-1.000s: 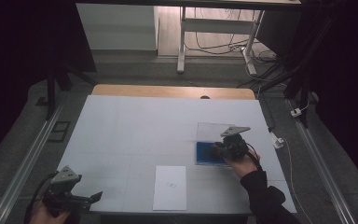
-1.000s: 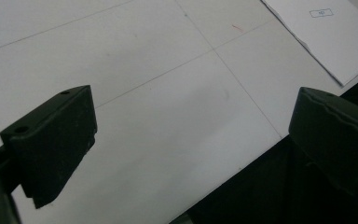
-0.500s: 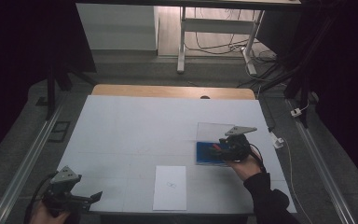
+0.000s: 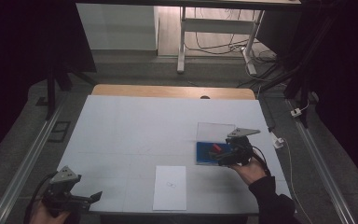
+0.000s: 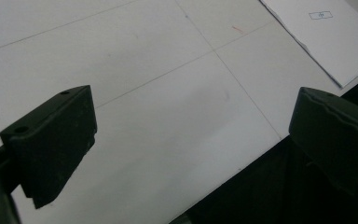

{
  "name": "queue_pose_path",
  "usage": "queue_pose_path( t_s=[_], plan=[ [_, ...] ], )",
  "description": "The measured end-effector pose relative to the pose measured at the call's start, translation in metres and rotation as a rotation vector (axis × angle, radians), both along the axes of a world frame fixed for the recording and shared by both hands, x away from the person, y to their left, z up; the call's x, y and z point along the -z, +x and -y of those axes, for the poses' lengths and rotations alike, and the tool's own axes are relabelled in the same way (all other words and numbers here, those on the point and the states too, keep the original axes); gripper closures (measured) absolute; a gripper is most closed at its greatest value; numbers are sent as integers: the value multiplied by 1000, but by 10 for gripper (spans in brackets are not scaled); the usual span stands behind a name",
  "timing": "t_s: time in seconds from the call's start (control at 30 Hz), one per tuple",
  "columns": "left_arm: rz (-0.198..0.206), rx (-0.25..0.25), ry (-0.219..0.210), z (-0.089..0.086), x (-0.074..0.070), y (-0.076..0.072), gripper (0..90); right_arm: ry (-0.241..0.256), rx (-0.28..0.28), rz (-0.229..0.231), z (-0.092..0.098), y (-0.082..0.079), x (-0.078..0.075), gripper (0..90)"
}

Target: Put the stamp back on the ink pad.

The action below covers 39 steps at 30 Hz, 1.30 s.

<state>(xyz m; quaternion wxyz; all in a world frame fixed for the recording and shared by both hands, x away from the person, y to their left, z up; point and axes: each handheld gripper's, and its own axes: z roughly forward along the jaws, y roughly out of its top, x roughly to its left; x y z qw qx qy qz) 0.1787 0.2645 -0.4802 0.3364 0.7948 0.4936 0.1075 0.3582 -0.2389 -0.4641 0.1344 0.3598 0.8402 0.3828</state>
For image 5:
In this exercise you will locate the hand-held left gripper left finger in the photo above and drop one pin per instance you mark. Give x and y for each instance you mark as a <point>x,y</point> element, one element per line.
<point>52,146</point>

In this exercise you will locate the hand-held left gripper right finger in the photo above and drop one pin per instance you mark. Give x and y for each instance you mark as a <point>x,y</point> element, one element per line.
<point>335,137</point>

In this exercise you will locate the white paper sheet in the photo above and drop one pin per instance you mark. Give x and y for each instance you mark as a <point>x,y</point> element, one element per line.
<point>329,34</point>

